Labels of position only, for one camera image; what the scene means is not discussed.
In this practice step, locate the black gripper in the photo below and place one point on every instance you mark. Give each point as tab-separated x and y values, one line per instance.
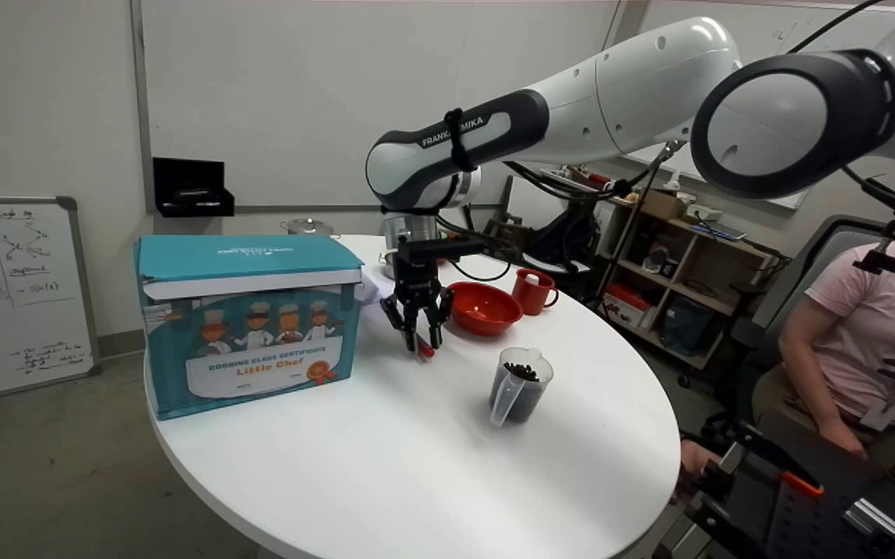
410	264

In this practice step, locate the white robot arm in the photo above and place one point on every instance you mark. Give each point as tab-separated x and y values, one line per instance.
756	129

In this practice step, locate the red bowl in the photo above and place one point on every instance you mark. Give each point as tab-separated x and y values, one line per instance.
481	310

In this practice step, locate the red mug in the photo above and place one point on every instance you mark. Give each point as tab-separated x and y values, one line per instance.
534	291

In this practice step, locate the clear cup with dark contents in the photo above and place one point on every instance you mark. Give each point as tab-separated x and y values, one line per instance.
521	379

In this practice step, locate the white round table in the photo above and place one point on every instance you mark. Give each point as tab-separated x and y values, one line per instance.
399	462

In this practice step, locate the teal toy kitchen box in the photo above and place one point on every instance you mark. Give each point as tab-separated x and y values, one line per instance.
240	317

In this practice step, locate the wooden shelf unit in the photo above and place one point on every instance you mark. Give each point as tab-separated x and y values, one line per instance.
665	279

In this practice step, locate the small whiteboard on floor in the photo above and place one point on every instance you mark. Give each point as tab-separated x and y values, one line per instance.
45	302

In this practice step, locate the person in pink shirt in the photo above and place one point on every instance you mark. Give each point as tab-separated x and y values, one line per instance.
836	360

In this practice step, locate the black wall box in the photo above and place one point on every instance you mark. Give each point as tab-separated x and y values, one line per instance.
191	188

